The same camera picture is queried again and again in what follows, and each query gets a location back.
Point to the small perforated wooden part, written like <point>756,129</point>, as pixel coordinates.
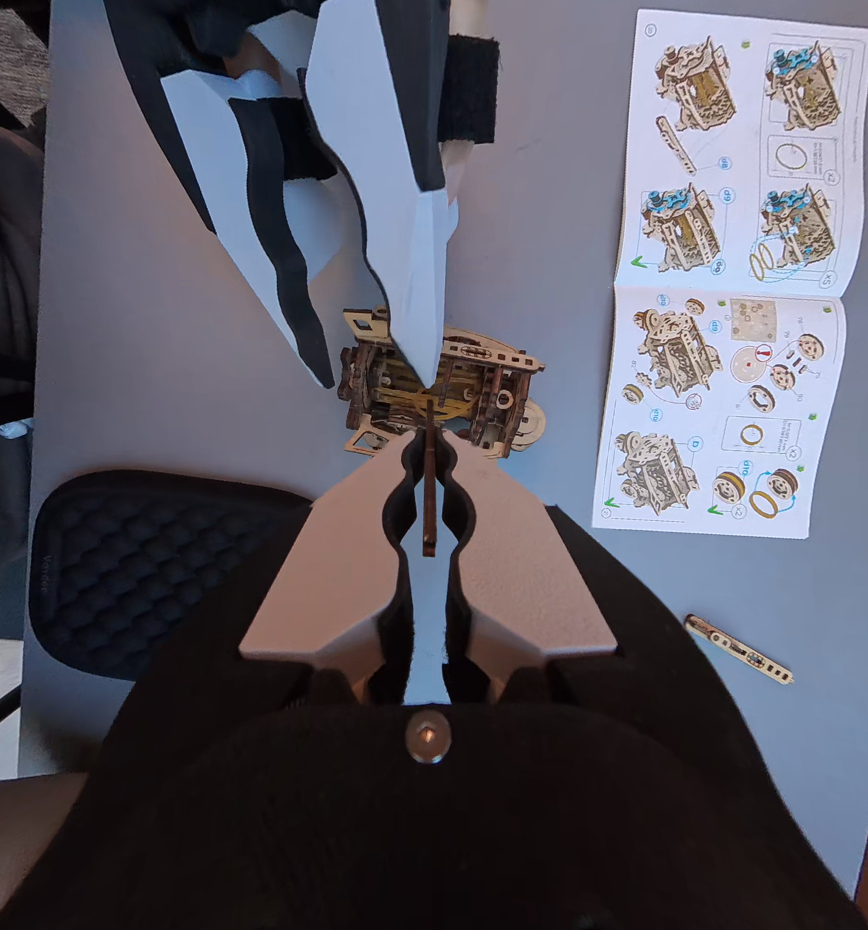
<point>739,650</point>

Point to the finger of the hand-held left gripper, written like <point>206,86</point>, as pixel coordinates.
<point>216,160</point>
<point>368,109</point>

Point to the long thin wooden strip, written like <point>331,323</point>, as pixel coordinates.
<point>429,508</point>

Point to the wooden mechanical model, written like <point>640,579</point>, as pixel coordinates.
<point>499,378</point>

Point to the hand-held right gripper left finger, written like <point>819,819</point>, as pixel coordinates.
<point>318,581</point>

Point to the model instruction booklet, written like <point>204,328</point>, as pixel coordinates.
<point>732,276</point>

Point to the person's clothing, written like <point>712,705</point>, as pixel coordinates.
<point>5,254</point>

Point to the black honeycomb cushion pad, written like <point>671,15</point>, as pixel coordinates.
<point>150,552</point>

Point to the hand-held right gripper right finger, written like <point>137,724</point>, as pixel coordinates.
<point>536,581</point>

